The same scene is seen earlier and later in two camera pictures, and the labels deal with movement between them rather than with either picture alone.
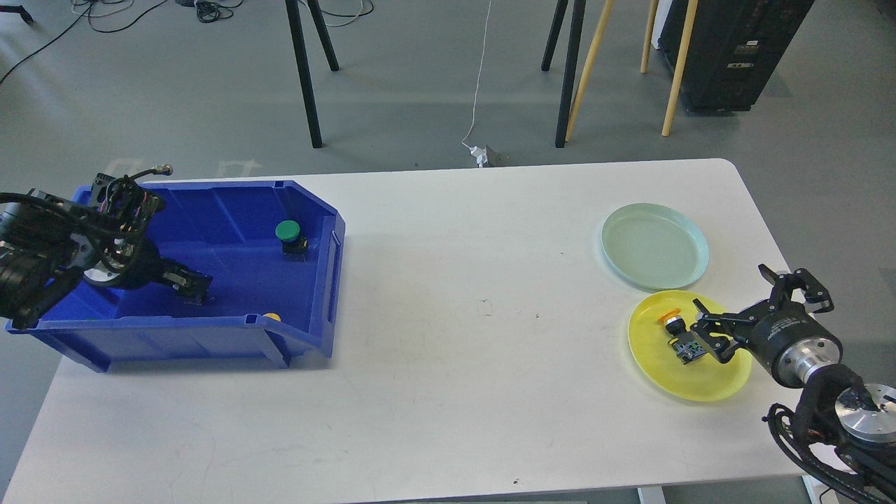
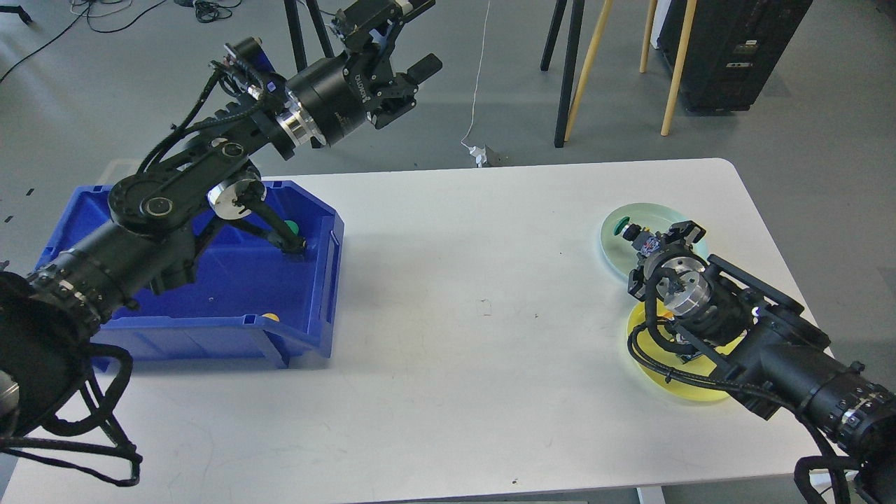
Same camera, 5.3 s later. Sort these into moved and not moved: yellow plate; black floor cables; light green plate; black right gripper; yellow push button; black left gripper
Moved: black right gripper; black left gripper
Not moved: black floor cables; light green plate; yellow plate; yellow push button
